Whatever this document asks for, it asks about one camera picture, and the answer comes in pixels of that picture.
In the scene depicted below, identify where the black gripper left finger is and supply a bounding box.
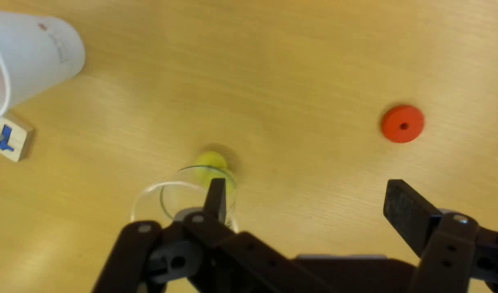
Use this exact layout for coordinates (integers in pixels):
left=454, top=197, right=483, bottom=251
left=91, top=180, right=332, bottom=293

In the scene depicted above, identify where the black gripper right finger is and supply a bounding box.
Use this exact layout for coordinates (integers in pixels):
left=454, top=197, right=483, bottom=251
left=382, top=180, right=498, bottom=293

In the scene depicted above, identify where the yellow ring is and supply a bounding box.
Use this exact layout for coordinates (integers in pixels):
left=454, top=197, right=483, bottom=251
left=195, top=152, right=229, bottom=175

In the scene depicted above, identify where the orange ring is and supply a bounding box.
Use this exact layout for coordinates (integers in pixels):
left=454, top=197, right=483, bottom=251
left=379, top=105, right=426, bottom=145

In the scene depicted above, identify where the clear plastic cup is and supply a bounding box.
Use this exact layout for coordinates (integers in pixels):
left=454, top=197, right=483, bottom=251
left=130, top=165, right=238, bottom=230

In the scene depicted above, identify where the white paper cup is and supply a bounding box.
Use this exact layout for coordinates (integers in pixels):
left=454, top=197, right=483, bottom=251
left=0, top=12, right=86, bottom=118

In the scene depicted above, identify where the white number peg board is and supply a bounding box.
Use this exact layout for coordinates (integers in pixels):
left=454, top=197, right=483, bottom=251
left=0, top=116, right=34, bottom=163

